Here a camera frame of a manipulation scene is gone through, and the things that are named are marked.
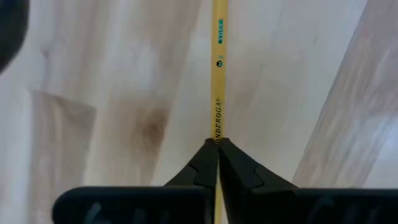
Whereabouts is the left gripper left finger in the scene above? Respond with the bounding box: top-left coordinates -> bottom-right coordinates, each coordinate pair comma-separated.
52,138 -> 219,224

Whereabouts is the white globe lamp black base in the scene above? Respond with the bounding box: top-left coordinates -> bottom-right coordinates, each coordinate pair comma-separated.
0,0 -> 30,75

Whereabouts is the yellow wooden pencil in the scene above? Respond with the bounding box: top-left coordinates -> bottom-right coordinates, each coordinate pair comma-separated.
211,0 -> 230,224

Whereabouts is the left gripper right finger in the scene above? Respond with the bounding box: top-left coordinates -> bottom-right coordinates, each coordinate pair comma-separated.
218,138 -> 398,224

